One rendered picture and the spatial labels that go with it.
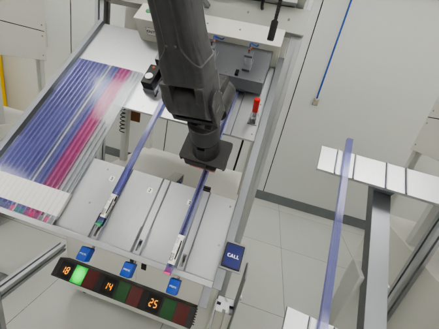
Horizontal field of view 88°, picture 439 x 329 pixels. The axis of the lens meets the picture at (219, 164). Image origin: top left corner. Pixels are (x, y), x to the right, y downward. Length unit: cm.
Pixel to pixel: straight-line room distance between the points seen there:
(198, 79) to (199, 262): 40
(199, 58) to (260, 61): 48
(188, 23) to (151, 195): 43
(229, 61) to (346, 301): 69
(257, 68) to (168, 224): 51
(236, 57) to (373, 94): 186
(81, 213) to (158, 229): 20
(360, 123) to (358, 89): 31
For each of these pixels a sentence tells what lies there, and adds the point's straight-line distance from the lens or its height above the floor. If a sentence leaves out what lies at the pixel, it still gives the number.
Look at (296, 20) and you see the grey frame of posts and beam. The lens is 88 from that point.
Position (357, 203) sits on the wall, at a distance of 274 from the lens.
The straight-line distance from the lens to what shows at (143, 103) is 77.
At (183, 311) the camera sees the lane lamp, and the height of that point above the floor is 66.
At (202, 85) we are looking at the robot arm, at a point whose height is 112.
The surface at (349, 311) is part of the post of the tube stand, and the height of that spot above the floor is 71.
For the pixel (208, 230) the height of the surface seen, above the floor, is 79.
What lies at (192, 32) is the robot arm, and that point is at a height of 117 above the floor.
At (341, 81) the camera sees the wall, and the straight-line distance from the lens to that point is 241.
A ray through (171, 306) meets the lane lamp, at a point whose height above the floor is 66.
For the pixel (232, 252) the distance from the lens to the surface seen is 52.
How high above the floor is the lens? 113
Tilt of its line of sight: 20 degrees down
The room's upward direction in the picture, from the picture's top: 13 degrees clockwise
